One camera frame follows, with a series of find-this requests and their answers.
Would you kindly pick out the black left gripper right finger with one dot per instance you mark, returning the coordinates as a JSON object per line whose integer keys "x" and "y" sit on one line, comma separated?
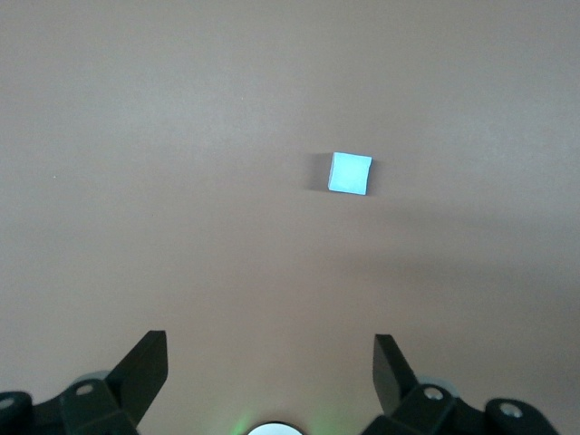
{"x": 399, "y": 385}

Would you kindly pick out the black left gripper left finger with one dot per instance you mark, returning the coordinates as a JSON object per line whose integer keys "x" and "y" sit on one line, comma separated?
{"x": 131, "y": 380}

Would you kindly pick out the blue foam block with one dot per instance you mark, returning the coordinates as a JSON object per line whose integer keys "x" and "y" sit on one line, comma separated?
{"x": 349, "y": 174}

